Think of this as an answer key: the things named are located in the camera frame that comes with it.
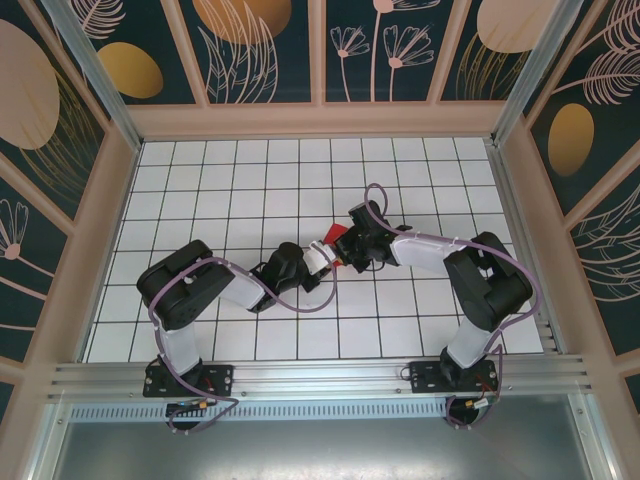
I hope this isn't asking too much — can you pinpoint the grey metal shelf plate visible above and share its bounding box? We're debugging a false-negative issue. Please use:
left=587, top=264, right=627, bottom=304
left=47, top=418, right=596, bottom=480

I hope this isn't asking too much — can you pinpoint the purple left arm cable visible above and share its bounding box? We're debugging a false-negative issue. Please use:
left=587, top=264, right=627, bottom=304
left=148, top=252, right=337, bottom=436

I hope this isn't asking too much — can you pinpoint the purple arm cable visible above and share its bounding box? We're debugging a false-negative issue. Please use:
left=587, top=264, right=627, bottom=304
left=363, top=183, right=545, bottom=431
left=148, top=252, right=337, bottom=436

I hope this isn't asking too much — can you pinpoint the aluminium mounting rail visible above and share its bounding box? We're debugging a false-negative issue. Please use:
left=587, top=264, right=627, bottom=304
left=47, top=353, right=596, bottom=401

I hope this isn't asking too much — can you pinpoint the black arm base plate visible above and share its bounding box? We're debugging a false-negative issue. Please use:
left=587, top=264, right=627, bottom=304
left=409, top=359, right=501, bottom=396
left=143, top=363, right=235, bottom=399

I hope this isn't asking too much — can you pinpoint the slotted metal cable strip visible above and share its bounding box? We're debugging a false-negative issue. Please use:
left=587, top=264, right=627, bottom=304
left=69, top=404, right=451, bottom=424

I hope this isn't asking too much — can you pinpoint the aluminium side rail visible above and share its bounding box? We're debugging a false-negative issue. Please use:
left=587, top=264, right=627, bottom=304
left=487, top=142, right=569, bottom=357

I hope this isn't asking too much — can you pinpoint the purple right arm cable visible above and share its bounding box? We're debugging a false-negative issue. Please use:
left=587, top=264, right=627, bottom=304
left=363, top=183, right=545, bottom=431

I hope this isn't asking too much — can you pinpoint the aluminium frame post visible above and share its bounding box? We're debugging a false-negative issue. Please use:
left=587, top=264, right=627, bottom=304
left=489, top=0, right=576, bottom=149
left=39, top=0, right=146, bottom=154

